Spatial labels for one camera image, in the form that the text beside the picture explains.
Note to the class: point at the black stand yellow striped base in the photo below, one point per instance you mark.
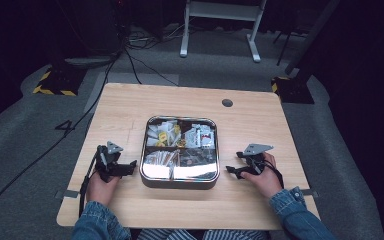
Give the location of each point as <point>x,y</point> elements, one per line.
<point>295,90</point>
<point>60,83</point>

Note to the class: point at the pile of white grey packets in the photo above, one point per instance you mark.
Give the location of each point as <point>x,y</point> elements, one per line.
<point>200,136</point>

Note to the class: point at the person's striped trousers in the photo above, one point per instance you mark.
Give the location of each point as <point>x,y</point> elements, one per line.
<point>196,235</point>

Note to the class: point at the pile of dark packets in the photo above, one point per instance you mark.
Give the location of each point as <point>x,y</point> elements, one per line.
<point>198,156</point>

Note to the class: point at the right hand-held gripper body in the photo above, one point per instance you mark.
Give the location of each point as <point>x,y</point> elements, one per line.
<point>256,160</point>

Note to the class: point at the white metal stand frame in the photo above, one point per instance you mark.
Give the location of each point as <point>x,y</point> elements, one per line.
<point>220,11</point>

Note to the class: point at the black tripod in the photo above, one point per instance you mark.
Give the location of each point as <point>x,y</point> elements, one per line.
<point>285,43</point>

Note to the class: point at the round grey table grommet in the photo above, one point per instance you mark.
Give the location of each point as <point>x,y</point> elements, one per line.
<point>227,102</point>

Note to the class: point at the grey metal table bracket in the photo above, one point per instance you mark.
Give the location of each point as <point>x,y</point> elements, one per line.
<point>310,192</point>
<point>68,194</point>

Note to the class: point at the pile of brown stick packets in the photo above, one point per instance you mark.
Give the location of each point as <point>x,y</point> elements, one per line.
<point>161,157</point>

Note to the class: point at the person's right hand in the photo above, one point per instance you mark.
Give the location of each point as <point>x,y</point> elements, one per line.
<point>265,181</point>

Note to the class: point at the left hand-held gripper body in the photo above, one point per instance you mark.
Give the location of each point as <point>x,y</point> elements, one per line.
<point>106,163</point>

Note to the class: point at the person's left hand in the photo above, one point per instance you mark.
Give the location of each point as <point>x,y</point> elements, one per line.
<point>100,190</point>

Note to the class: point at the square metal compartment tin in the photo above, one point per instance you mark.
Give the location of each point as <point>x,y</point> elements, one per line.
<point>180,184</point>

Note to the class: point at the pile of white yellow packets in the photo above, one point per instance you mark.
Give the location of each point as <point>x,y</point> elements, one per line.
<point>162,133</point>

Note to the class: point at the round yellow brown packet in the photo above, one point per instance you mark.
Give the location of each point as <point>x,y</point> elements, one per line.
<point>181,143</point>

